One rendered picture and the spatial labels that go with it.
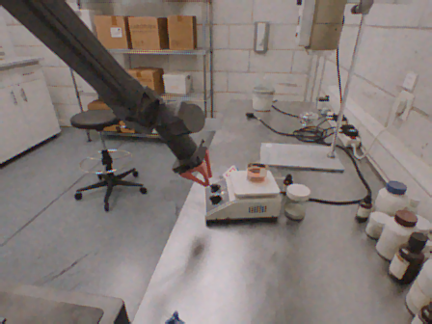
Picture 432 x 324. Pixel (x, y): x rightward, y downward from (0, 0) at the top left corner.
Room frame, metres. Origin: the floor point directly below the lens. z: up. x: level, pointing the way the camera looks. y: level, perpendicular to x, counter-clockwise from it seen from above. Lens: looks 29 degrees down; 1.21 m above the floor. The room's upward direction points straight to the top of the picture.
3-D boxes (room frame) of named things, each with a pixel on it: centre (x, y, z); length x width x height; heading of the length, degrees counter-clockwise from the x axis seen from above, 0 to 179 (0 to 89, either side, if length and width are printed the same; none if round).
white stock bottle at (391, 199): (0.54, -0.44, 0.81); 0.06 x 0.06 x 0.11
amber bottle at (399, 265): (0.37, -0.38, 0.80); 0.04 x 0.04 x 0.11
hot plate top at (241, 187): (0.60, -0.10, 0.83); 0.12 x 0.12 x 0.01; 4
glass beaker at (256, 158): (0.62, -0.11, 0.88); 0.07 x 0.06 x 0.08; 66
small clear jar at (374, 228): (0.49, -0.40, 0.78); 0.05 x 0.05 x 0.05
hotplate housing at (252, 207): (0.60, -0.07, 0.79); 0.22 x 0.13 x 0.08; 94
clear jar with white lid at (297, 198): (0.57, -0.22, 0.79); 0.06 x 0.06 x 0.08
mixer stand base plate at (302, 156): (0.93, -0.32, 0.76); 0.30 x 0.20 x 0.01; 81
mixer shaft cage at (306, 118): (0.92, -0.33, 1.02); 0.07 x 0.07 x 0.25
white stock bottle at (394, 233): (0.43, -0.40, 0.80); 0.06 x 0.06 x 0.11
